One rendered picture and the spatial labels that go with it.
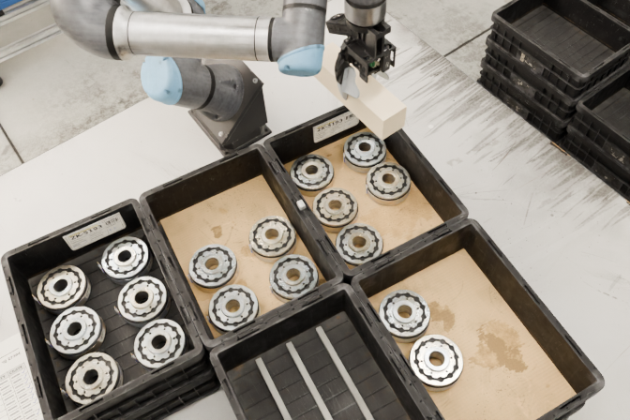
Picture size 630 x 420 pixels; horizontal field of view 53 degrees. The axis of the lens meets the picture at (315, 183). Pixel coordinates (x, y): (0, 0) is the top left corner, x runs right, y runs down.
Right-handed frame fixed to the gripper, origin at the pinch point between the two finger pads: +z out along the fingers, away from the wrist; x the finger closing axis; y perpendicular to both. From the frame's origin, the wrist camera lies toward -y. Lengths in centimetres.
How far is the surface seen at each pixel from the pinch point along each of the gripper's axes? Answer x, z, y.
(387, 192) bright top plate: -1.7, 22.7, 13.6
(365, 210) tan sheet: -7.4, 25.9, 12.6
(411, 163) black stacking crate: 6.8, 20.7, 11.7
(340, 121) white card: 1.3, 19.1, -7.3
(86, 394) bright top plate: -76, 23, 13
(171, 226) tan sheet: -45, 26, -12
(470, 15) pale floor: 137, 109, -81
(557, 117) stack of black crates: 87, 71, 3
